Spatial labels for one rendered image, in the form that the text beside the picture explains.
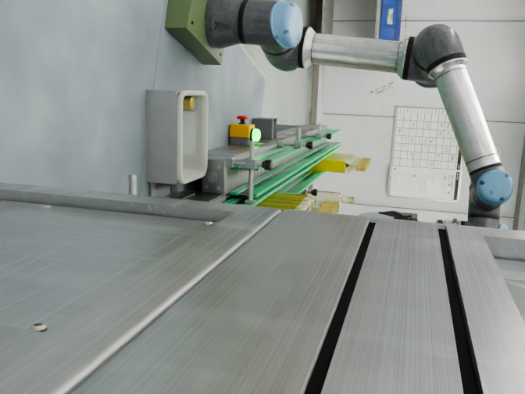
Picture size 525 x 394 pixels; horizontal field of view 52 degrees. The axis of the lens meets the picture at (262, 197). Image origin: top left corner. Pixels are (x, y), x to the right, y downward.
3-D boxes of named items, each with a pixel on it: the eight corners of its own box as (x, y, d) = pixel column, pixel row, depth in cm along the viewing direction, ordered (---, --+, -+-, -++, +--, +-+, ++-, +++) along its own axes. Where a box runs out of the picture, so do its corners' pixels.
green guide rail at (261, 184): (229, 195, 152) (257, 197, 149) (230, 191, 151) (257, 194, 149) (327, 143, 317) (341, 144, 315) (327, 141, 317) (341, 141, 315)
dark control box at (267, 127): (251, 138, 214) (271, 139, 211) (251, 118, 212) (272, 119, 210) (256, 137, 221) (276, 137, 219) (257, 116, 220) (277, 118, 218)
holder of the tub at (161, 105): (146, 204, 133) (176, 206, 131) (145, 89, 128) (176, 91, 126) (176, 191, 149) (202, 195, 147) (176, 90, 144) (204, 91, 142)
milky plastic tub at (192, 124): (148, 183, 132) (180, 185, 130) (147, 88, 127) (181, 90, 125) (177, 173, 148) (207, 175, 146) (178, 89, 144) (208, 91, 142)
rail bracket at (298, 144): (276, 147, 202) (311, 149, 199) (276, 127, 201) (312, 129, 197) (278, 146, 206) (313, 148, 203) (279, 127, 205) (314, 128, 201)
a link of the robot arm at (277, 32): (248, -11, 141) (298, -8, 138) (260, 14, 154) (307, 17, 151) (239, 33, 140) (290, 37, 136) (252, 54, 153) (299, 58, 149)
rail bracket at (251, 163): (223, 202, 147) (268, 205, 144) (225, 140, 144) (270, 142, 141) (227, 200, 150) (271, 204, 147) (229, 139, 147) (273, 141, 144)
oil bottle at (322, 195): (292, 202, 237) (352, 207, 230) (293, 189, 236) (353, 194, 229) (294, 200, 242) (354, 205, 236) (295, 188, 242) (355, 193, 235)
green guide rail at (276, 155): (230, 169, 150) (258, 170, 148) (230, 165, 150) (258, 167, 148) (328, 130, 316) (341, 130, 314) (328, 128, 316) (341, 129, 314)
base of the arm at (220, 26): (212, -21, 143) (248, -20, 140) (229, 7, 157) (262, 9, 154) (200, 33, 141) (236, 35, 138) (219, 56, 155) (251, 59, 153)
